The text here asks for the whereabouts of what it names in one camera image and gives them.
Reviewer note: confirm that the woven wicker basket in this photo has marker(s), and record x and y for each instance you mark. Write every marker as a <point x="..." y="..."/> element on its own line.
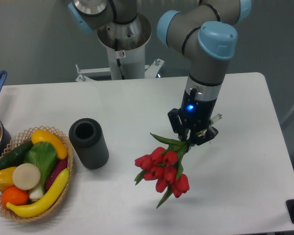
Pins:
<point x="22" y="138"/>

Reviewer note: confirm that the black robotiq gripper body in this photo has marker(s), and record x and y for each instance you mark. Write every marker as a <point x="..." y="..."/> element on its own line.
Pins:
<point x="196" y="113"/>

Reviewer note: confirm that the green bok choy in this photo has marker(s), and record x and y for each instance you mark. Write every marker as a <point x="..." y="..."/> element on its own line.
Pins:
<point x="44" y="156"/>

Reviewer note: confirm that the orange fruit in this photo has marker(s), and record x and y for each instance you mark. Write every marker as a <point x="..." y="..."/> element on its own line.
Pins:
<point x="14" y="196"/>

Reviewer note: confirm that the green cucumber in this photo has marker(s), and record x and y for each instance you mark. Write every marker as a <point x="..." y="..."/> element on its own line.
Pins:
<point x="16" y="156"/>

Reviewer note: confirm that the purple eggplant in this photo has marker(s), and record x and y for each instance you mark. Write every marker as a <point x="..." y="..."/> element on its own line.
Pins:
<point x="61" y="165"/>

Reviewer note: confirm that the yellow squash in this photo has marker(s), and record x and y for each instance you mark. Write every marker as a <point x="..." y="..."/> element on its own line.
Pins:
<point x="46" y="136"/>

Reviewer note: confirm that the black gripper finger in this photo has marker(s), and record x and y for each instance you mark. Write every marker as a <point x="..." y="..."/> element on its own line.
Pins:
<point x="178" y="126"/>
<point x="199" y="139"/>

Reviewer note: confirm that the beige round disc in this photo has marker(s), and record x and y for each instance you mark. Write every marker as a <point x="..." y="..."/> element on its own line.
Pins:
<point x="26" y="176"/>

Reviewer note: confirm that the red tulip bouquet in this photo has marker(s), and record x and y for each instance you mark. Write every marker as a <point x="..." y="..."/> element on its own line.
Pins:
<point x="164" y="165"/>

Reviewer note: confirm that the dark grey ribbed vase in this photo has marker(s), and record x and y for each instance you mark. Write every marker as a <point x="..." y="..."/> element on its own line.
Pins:
<point x="88" y="141"/>

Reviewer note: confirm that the yellow bell pepper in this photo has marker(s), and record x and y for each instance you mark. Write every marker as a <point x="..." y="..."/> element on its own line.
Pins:
<point x="6" y="178"/>

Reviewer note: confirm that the yellow banana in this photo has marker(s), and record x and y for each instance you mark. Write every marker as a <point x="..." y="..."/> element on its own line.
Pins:
<point x="44" y="203"/>

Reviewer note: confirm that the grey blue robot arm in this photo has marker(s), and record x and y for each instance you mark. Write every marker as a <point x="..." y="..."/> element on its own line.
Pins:
<point x="205" y="36"/>

